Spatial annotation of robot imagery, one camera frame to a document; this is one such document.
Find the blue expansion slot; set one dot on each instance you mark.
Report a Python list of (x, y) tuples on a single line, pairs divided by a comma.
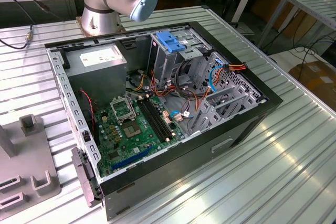
[(132, 158)]

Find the grey metal disk bay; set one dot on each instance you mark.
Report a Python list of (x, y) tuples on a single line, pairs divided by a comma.
[(210, 120)]

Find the green motherboard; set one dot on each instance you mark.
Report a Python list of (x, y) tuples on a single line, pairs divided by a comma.
[(105, 145)]

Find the brown arm base plate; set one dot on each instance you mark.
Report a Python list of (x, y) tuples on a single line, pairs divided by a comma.
[(78, 22)]

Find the grey power supply unit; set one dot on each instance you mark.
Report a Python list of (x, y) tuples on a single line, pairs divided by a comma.
[(97, 79)]

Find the metal slat side table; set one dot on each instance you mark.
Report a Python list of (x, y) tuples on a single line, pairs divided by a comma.
[(315, 6)]

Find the grey parts rack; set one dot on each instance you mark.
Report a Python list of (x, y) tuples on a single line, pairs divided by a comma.
[(26, 161)]

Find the grey plastic case latch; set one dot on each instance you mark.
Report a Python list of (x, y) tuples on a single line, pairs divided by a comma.
[(84, 174)]

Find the black RAM slot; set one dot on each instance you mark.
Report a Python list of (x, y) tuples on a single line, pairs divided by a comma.
[(160, 117), (153, 120)]

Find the black open PC case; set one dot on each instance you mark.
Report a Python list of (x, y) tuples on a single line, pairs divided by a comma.
[(183, 166)]

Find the blue plastic drive bracket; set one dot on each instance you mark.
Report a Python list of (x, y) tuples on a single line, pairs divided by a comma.
[(170, 43)]

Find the CPU socket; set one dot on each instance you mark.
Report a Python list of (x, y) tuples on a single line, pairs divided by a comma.
[(132, 129)]

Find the large brown cardboard box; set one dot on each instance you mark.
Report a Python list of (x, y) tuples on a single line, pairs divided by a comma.
[(315, 79)]

